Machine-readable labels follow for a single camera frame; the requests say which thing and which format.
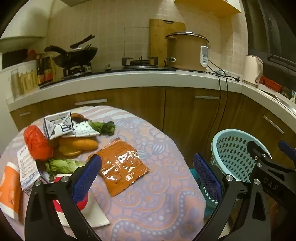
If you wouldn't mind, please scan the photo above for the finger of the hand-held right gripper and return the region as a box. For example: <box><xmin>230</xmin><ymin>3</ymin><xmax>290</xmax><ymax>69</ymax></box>
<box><xmin>247</xmin><ymin>140</ymin><xmax>273</xmax><ymax>164</ymax></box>
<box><xmin>278</xmin><ymin>140</ymin><xmax>296</xmax><ymax>166</ymax></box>

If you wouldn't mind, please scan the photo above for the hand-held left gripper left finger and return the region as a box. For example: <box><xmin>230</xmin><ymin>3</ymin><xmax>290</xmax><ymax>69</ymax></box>
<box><xmin>24</xmin><ymin>154</ymin><xmax>103</xmax><ymax>241</ymax></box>

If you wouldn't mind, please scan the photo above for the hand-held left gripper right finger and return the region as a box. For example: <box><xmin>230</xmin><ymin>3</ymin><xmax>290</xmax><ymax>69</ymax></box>
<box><xmin>193</xmin><ymin>153</ymin><xmax>271</xmax><ymax>241</ymax></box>

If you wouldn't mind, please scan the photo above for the light blue plastic basket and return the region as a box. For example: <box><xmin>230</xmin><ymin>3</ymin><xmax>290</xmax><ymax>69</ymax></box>
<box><xmin>190</xmin><ymin>129</ymin><xmax>273</xmax><ymax>217</ymax></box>

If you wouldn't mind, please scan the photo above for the pale green leafy vegetable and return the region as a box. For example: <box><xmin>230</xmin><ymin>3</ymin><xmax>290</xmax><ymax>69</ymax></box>
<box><xmin>45</xmin><ymin>159</ymin><xmax>86</xmax><ymax>182</ymax></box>

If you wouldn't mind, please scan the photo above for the orange foil packet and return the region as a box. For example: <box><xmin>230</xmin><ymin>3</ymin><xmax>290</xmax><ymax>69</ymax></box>
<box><xmin>87</xmin><ymin>137</ymin><xmax>150</xmax><ymax>197</ymax></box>

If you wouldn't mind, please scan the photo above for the dark-leaf green vegetable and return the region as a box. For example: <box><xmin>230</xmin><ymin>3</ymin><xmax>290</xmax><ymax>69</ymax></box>
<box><xmin>88</xmin><ymin>121</ymin><xmax>115</xmax><ymax>135</ymax></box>

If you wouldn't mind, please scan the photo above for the white blue milk carton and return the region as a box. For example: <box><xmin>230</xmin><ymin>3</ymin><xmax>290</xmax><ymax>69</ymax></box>
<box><xmin>43</xmin><ymin>111</ymin><xmax>75</xmax><ymax>140</ymax></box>

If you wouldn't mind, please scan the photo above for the red plastic bag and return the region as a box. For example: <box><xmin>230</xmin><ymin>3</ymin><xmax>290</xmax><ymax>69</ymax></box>
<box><xmin>24</xmin><ymin>125</ymin><xmax>54</xmax><ymax>160</ymax></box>

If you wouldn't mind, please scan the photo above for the orange and white packet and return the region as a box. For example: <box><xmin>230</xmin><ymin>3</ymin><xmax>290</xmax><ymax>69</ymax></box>
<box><xmin>0</xmin><ymin>162</ymin><xmax>22</xmax><ymax>219</ymax></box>

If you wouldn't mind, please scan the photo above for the red and white paper carton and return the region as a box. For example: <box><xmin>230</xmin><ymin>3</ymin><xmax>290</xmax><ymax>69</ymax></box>
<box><xmin>52</xmin><ymin>173</ymin><xmax>111</xmax><ymax>227</ymax></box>

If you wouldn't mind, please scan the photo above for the dotted white paper wrapper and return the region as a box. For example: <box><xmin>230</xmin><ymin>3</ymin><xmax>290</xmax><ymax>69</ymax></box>
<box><xmin>73</xmin><ymin>121</ymin><xmax>100</xmax><ymax>138</ymax></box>

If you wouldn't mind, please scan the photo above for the flat white printed carton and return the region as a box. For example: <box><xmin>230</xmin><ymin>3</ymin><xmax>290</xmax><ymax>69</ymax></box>
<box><xmin>17</xmin><ymin>144</ymin><xmax>41</xmax><ymax>191</ymax></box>

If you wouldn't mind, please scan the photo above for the pink patterned tablecloth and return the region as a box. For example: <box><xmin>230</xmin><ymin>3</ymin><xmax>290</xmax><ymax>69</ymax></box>
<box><xmin>0</xmin><ymin>105</ymin><xmax>206</xmax><ymax>241</ymax></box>

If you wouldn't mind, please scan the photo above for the red plastic box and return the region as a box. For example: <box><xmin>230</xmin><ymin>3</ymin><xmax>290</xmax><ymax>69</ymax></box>
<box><xmin>260</xmin><ymin>76</ymin><xmax>283</xmax><ymax>91</ymax></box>

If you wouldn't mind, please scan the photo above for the cream electric kettle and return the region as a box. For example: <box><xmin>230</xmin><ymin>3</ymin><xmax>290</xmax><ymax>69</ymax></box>
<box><xmin>242</xmin><ymin>55</ymin><xmax>264</xmax><ymax>87</ymax></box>

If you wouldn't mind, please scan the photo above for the black gas stove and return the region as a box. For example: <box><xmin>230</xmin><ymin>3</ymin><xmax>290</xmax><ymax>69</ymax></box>
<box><xmin>39</xmin><ymin>57</ymin><xmax>177</xmax><ymax>89</ymax></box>

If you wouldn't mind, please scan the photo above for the woven yellow container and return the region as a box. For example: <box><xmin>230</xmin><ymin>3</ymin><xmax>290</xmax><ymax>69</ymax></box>
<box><xmin>20</xmin><ymin>71</ymin><xmax>38</xmax><ymax>92</ymax></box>

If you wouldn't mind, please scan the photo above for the white kitchen countertop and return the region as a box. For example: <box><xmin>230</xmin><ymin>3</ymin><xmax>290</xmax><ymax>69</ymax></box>
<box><xmin>6</xmin><ymin>68</ymin><xmax>296</xmax><ymax>121</ymax></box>

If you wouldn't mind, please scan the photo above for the dark sauce bottle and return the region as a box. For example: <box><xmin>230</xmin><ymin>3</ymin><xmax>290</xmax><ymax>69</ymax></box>
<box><xmin>44</xmin><ymin>55</ymin><xmax>55</xmax><ymax>82</ymax></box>
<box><xmin>36</xmin><ymin>58</ymin><xmax>45</xmax><ymax>84</ymax></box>

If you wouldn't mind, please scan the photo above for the clear glass jar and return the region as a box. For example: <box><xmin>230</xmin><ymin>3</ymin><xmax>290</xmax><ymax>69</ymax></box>
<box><xmin>10</xmin><ymin>69</ymin><xmax>20</xmax><ymax>99</ymax></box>

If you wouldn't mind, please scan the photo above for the dark window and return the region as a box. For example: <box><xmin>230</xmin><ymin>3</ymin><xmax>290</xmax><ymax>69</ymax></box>
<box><xmin>243</xmin><ymin>0</ymin><xmax>296</xmax><ymax>78</ymax></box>

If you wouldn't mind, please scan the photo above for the beige rice cooker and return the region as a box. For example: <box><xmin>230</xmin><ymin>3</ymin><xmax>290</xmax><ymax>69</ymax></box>
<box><xmin>165</xmin><ymin>31</ymin><xmax>210</xmax><ymax>72</ymax></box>

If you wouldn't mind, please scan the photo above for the black wok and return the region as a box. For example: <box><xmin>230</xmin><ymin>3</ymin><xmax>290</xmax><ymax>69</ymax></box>
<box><xmin>44</xmin><ymin>35</ymin><xmax>98</xmax><ymax>69</ymax></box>

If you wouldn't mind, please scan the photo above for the wooden cutting board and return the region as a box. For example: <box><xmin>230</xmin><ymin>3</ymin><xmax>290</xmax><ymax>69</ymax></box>
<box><xmin>149</xmin><ymin>19</ymin><xmax>186</xmax><ymax>65</ymax></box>

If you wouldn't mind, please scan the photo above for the white range hood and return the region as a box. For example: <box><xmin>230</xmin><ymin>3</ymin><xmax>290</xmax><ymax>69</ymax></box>
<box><xmin>0</xmin><ymin>23</ymin><xmax>48</xmax><ymax>50</ymax></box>

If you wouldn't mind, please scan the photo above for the black power cable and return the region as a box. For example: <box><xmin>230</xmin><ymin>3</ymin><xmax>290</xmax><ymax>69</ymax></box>
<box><xmin>221</xmin><ymin>74</ymin><xmax>240</xmax><ymax>131</ymax></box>
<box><xmin>206</xmin><ymin>64</ymin><xmax>222</xmax><ymax>142</ymax></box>

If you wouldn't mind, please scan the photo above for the yellow wall cabinet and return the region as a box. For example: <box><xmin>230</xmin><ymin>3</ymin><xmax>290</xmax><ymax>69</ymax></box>
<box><xmin>173</xmin><ymin>0</ymin><xmax>242</xmax><ymax>18</ymax></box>

